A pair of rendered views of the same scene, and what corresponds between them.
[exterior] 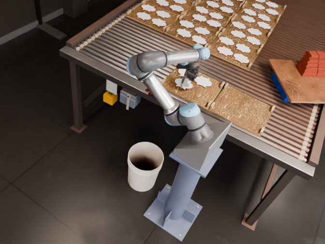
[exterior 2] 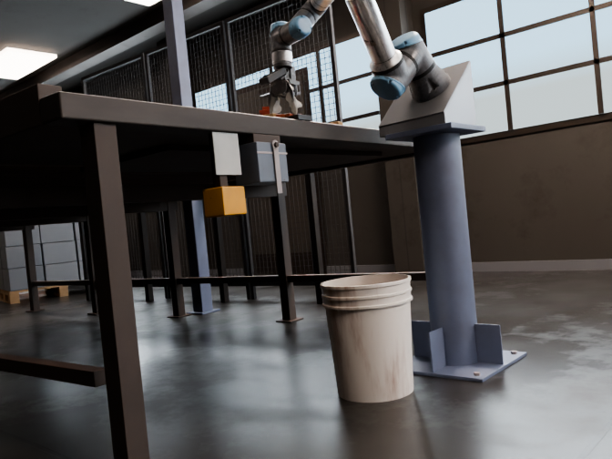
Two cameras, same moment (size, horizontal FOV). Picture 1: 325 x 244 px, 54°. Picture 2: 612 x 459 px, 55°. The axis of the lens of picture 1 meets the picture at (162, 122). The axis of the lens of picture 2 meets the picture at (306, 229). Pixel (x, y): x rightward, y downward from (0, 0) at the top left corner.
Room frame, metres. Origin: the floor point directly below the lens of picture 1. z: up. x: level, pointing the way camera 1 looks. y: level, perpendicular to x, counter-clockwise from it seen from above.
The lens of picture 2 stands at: (1.09, 1.96, 0.59)
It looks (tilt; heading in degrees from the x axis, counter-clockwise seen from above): 1 degrees down; 289
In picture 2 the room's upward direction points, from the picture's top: 6 degrees counter-clockwise
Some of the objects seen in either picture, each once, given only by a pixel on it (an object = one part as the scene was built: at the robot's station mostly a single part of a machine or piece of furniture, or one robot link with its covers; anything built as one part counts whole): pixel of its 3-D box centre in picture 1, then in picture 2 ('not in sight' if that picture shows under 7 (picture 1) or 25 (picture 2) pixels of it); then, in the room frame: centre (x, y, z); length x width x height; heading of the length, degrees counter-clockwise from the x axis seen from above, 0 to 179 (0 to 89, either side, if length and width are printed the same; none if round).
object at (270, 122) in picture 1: (191, 85); not in sight; (1.94, -0.15, 0.90); 1.95 x 0.05 x 0.05; 71
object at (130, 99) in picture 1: (130, 97); (262, 165); (1.79, 0.29, 0.77); 0.14 x 0.11 x 0.18; 71
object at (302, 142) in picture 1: (188, 88); not in sight; (1.89, -0.14, 0.90); 1.95 x 0.05 x 0.05; 71
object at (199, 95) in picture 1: (192, 85); not in sight; (1.90, -0.16, 0.93); 0.41 x 0.35 x 0.02; 71
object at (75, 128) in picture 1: (76, 97); (116, 306); (1.98, 0.81, 0.43); 0.12 x 0.12 x 0.85; 71
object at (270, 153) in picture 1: (175, 106); (326, 134); (1.68, -0.07, 0.88); 2.08 x 0.09 x 0.06; 71
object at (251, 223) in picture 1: (268, 198); not in sight; (1.38, -0.94, 0.43); 0.12 x 0.12 x 0.85; 71
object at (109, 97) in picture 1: (110, 90); (221, 174); (1.84, 0.46, 0.74); 0.09 x 0.08 x 0.24; 71
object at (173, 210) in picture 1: (183, 185); (446, 247); (1.32, -0.27, 0.43); 0.38 x 0.38 x 0.87; 67
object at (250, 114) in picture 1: (242, 109); not in sight; (1.77, -0.56, 0.93); 0.41 x 0.35 x 0.02; 69
